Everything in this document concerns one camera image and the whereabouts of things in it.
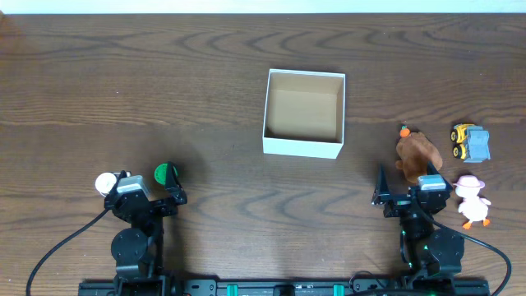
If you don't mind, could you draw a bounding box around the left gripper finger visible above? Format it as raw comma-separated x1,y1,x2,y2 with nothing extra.
107,171,128,195
164,161,183,197

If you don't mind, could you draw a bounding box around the white round wooden toy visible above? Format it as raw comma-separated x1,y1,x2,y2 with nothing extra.
95,172,120,197

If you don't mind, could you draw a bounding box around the green round toy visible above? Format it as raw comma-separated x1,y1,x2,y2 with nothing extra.
154,162,167,186

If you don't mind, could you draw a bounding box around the brown plush bear toy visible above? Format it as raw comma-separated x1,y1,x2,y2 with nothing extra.
395,126,443,183

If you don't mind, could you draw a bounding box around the yellow grey toy truck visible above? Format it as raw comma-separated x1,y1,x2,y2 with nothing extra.
450,123,491,164

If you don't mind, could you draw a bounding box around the pink duck toy with hat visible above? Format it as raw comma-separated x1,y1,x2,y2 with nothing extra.
454,175,491,229

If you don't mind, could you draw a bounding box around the white cardboard box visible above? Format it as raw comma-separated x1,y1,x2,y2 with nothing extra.
262,69,346,160

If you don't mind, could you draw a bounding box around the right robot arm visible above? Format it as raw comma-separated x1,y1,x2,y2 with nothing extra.
371,163,464,289

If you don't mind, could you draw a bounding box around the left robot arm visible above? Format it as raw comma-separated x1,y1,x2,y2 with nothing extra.
95,162,187,295

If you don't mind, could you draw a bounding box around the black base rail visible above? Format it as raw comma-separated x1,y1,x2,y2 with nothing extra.
77,275,490,296

